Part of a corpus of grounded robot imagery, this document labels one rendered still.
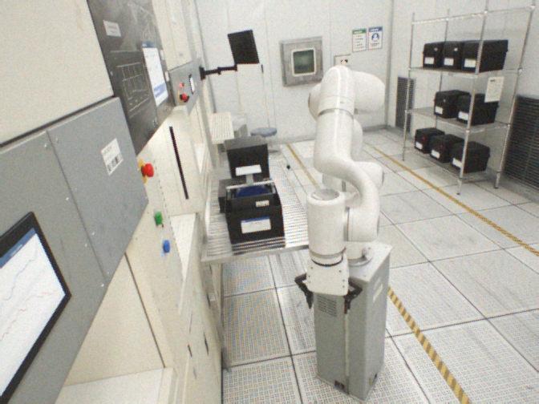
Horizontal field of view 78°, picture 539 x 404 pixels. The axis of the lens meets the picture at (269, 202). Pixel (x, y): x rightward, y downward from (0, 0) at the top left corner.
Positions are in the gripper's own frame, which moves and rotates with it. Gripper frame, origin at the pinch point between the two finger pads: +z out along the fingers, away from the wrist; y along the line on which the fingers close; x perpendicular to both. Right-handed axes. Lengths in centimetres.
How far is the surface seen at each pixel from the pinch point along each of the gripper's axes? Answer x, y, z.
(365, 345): -43, -8, 61
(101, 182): 22, 37, -43
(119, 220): 20, 38, -34
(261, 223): -65, 43, 16
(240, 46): -230, 112, -60
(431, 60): -380, -55, -24
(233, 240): -59, 56, 23
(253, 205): -67, 47, 8
